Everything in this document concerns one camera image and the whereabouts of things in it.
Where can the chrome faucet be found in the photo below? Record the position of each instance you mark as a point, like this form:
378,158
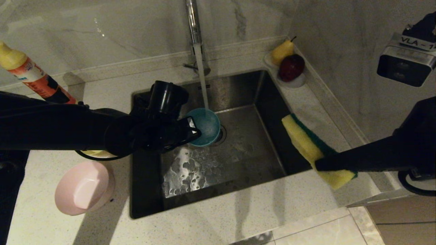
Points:
192,23

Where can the yellow pear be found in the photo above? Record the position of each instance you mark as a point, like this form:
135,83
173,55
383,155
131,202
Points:
281,52

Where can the orange detergent bottle yellow cap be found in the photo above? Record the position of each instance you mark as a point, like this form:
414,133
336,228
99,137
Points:
27,73

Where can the yellow plastic bowl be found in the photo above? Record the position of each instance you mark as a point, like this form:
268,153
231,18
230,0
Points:
98,153

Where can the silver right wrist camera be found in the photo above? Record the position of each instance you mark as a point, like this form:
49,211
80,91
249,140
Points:
405,64

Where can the green yellow sponge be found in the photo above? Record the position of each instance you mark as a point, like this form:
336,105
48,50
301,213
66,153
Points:
306,143

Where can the blue plastic bowl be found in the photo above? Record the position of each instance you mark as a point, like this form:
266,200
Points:
207,126

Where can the round metal drain strainer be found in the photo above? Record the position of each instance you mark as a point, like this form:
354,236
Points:
223,134

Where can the running water stream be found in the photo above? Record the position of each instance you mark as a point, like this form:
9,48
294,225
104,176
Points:
203,88

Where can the small white dish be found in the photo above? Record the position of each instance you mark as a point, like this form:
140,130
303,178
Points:
293,84

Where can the stainless steel sink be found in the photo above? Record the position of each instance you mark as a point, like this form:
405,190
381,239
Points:
255,153

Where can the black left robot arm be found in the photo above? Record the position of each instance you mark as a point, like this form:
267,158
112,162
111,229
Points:
51,126

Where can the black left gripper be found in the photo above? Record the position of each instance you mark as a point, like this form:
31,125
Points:
163,136

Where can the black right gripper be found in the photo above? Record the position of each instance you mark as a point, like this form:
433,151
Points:
419,143

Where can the black induction cooktop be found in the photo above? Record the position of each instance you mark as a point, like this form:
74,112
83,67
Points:
10,204

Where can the pink plastic bowl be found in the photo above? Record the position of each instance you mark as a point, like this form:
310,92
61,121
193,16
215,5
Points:
83,187

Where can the dark red apple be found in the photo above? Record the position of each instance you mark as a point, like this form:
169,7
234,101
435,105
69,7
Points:
290,68

